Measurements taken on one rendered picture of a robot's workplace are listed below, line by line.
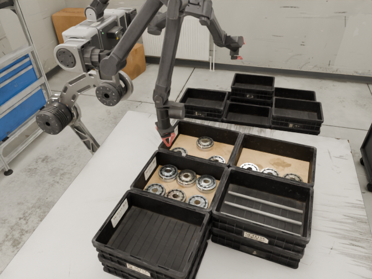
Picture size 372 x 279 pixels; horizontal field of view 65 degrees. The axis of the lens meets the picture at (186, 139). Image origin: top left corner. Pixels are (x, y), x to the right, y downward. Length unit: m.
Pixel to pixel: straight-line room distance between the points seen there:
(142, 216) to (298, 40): 3.47
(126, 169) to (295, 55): 3.19
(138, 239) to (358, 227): 1.06
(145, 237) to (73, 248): 0.38
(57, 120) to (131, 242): 0.99
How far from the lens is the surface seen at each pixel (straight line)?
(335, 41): 4.42
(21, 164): 3.33
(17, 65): 3.20
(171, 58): 1.19
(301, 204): 1.53
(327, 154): 2.05
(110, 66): 1.28
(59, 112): 2.04
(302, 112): 2.80
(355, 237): 1.67
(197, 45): 4.40
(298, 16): 4.27
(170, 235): 1.35
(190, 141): 1.78
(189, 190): 1.50
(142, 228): 1.38
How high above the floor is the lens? 1.95
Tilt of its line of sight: 39 degrees down
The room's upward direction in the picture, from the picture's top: 2 degrees counter-clockwise
